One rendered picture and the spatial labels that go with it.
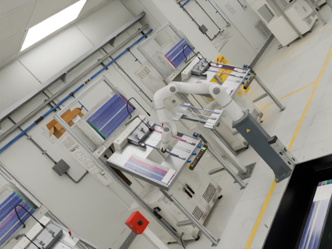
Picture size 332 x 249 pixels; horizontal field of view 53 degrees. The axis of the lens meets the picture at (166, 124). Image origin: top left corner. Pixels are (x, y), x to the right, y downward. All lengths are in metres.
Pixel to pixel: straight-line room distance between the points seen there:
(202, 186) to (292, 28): 4.49
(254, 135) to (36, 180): 2.85
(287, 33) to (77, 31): 4.14
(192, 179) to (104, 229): 1.72
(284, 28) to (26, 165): 5.43
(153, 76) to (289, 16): 3.69
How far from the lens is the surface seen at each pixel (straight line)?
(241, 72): 4.47
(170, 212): 3.41
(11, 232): 3.00
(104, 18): 6.25
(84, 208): 4.78
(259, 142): 3.20
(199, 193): 3.67
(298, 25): 7.29
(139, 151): 3.39
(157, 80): 4.38
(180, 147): 3.38
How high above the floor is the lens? 1.60
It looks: 9 degrees down
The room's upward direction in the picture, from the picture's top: 43 degrees counter-clockwise
